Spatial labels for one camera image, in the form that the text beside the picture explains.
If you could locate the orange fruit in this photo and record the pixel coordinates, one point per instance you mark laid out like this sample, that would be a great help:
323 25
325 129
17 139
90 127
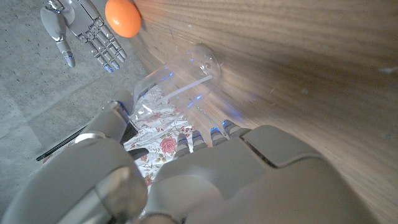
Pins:
122 17

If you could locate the black backdrop stand pole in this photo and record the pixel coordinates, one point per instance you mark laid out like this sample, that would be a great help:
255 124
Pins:
59 146

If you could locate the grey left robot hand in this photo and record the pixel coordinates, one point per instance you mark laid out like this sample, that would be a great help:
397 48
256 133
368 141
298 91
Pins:
233 180

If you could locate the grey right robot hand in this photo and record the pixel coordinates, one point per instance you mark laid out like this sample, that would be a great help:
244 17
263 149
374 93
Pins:
87 28

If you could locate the floral print backdrop cloth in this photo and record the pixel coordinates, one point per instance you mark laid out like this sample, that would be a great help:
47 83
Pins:
164 146

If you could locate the clear plastic spray bottle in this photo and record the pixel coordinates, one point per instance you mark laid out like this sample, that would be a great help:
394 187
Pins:
180 77

